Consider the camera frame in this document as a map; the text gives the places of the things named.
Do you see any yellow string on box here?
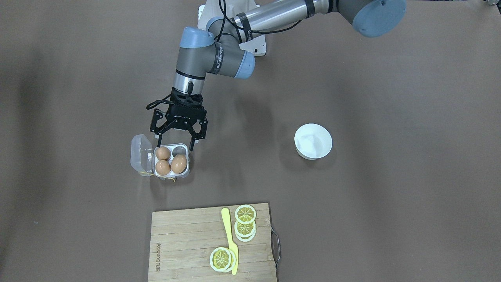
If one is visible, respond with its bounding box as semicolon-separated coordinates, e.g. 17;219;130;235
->
138;170;177;184

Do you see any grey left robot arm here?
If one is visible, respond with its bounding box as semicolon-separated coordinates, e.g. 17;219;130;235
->
147;0;407;151

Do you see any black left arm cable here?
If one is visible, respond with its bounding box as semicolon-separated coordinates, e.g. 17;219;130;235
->
146;0;304;110

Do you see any brown egg front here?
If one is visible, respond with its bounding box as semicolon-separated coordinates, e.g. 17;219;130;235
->
155;159;171;176

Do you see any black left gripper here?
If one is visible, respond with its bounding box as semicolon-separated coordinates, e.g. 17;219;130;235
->
150;88;208;152

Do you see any yellow plastic knife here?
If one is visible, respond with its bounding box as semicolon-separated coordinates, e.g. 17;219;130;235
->
221;207;239;275

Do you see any lemon slice under near knife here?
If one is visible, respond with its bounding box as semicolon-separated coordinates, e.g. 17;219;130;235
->
223;249;237;273

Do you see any white metal mount base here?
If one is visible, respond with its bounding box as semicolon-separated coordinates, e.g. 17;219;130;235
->
197;0;267;56

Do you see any lemon slice under middle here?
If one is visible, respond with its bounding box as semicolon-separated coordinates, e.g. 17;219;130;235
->
236;232;256;242

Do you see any clear plastic egg box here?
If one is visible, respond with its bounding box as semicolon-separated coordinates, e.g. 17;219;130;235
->
130;134;190;180

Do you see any brown egg from bowl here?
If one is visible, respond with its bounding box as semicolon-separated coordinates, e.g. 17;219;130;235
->
171;154;187;174

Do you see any metal board handle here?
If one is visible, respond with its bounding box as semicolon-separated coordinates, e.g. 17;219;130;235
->
270;226;281;270

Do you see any brown egg rear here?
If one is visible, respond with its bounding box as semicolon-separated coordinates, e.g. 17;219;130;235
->
155;146;171;161

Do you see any wooden cutting board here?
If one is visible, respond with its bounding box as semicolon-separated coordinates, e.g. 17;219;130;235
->
148;203;278;282

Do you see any white bowl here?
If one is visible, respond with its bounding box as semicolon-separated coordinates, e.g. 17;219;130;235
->
294;123;333;160

